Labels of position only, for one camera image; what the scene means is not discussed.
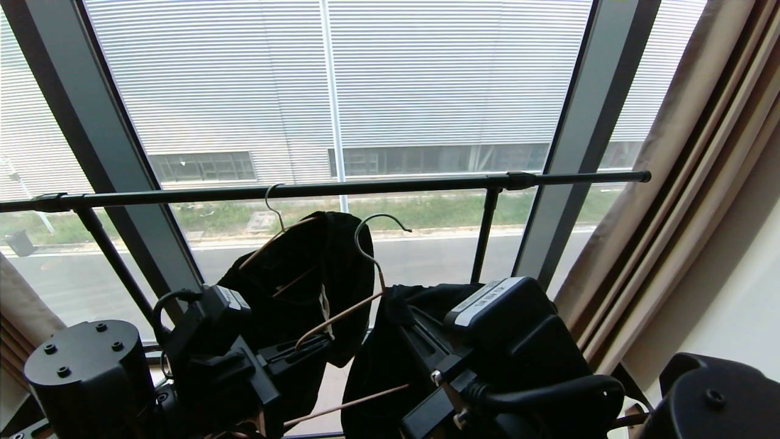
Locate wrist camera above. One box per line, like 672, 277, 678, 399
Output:
444, 276, 592, 391
163, 285, 252, 380

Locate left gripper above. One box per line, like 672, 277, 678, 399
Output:
175, 335, 285, 437

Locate black garment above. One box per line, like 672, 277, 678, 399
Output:
340, 282, 488, 439

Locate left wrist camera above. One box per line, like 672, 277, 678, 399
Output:
163, 285, 252, 380

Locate black clothes rack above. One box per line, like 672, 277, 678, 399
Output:
0, 170, 653, 333

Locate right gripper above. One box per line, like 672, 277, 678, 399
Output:
399, 354, 519, 439

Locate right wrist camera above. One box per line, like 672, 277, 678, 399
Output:
444, 276, 592, 391

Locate window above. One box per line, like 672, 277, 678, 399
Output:
0, 0, 711, 360

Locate black shorts with white stripes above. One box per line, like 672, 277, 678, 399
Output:
216, 210, 375, 421

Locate black cable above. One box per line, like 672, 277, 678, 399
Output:
469, 374, 626, 427
151, 288, 203, 342

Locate brown curtain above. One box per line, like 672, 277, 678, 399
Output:
0, 253, 68, 391
551, 0, 780, 376

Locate pink clothes hanger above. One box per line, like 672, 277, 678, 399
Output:
239, 183, 327, 299
283, 213, 413, 427

